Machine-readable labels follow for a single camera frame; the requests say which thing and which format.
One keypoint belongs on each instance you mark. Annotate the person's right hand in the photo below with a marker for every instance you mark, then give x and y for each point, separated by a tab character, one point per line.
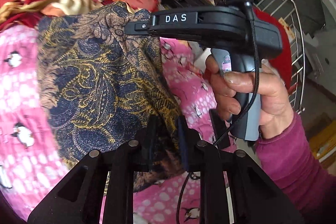
276	113

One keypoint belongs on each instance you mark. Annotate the dark floral patterned garment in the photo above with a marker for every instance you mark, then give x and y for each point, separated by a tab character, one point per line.
98	86

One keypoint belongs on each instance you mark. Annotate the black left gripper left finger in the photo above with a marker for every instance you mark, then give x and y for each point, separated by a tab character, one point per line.
99	188

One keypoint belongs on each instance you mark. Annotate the pink penguin blanket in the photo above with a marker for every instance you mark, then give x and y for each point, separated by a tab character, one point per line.
30	163

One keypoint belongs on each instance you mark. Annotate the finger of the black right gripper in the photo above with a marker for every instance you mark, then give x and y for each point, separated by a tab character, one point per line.
137	28

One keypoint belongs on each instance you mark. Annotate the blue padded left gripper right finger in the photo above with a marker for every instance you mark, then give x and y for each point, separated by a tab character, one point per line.
232	184

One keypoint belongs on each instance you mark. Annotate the magenta sleeve forearm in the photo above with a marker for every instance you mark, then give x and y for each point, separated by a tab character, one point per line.
289	162

